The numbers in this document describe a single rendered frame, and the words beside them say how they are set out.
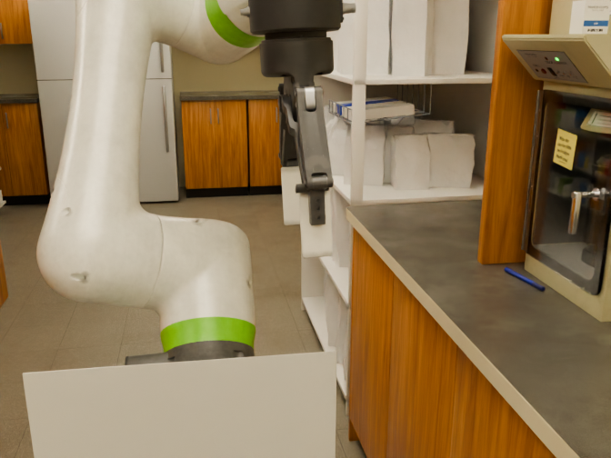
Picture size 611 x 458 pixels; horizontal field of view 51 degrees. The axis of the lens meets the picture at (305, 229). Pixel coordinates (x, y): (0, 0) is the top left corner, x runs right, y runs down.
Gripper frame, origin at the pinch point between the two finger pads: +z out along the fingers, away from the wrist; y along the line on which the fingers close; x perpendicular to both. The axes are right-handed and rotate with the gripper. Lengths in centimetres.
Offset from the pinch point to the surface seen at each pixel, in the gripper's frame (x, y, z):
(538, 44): -59, 59, -18
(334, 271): -43, 199, 74
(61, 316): 97, 286, 115
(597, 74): -64, 46, -13
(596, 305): -68, 46, 35
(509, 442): -40, 29, 51
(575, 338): -58, 38, 37
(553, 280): -67, 63, 35
